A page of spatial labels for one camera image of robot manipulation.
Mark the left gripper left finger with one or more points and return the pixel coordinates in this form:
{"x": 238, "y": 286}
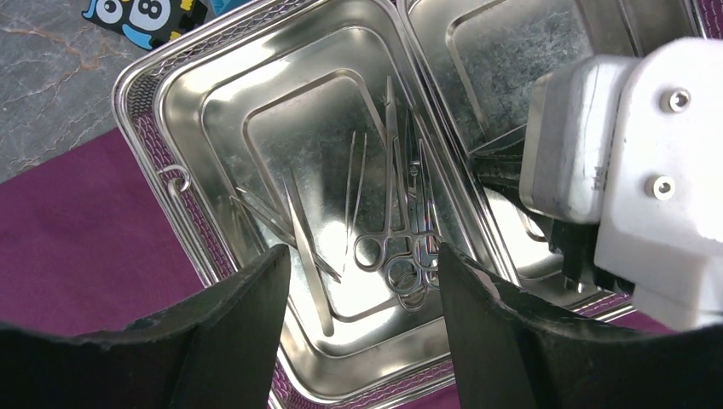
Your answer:
{"x": 215, "y": 349}

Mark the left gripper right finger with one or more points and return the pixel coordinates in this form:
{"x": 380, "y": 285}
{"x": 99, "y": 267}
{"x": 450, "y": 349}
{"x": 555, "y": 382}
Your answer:
{"x": 513, "y": 349}

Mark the metal instrument tray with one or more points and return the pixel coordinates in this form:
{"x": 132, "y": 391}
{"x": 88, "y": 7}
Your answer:
{"x": 218, "y": 120}

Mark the purple cloth wrap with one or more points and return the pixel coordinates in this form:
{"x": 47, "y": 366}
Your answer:
{"x": 85, "y": 242}

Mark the blue small block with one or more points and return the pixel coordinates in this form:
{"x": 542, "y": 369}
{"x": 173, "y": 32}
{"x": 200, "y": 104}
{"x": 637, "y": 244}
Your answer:
{"x": 221, "y": 7}

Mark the steel surgical scissors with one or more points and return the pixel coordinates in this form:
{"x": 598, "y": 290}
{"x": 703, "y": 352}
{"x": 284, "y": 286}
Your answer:
{"x": 413, "y": 275}

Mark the steel forceps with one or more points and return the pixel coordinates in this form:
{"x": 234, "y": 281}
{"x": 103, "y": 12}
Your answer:
{"x": 354, "y": 182}
{"x": 387, "y": 233}

